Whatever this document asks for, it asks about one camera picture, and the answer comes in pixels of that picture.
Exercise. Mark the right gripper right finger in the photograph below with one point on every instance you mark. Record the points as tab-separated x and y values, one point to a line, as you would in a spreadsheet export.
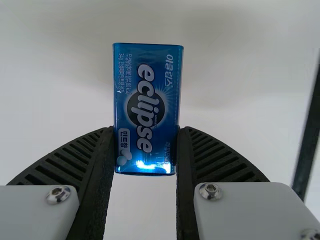
225	175

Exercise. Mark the black strip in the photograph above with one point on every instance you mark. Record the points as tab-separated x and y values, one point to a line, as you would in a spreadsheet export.
308	135

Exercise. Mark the blue box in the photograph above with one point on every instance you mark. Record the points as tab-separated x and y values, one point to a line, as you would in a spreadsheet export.
147	100

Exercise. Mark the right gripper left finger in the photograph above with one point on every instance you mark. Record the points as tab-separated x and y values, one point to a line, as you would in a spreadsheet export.
75	175

